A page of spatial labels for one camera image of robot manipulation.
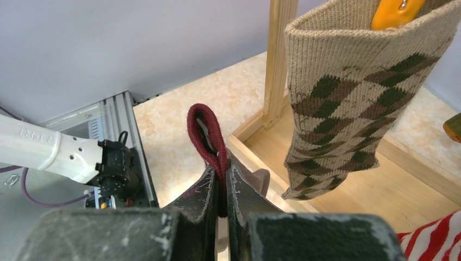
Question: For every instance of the wooden hanger rack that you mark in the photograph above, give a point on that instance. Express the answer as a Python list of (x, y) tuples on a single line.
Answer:
[(388, 190)]

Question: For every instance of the olive striped hanging sock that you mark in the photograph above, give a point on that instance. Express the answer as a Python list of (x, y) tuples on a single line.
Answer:
[(452, 127)]

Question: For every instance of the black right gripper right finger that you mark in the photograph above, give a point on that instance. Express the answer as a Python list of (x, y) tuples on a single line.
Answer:
[(258, 230)]

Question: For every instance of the red white striped sock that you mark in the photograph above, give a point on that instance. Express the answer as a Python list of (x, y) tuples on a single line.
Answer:
[(437, 240)]

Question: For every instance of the taupe sock maroon striped cuff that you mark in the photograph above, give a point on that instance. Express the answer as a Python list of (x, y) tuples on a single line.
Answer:
[(205, 134)]

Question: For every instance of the beige argyle sock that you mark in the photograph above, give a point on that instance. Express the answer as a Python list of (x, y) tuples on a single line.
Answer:
[(349, 83)]

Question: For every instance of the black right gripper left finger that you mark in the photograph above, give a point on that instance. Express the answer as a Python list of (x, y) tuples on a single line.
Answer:
[(185, 229)]

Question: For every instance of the orange clip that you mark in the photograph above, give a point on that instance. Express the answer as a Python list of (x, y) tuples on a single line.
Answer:
[(395, 13)]

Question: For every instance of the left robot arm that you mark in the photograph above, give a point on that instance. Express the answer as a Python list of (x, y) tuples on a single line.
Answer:
[(54, 151)]

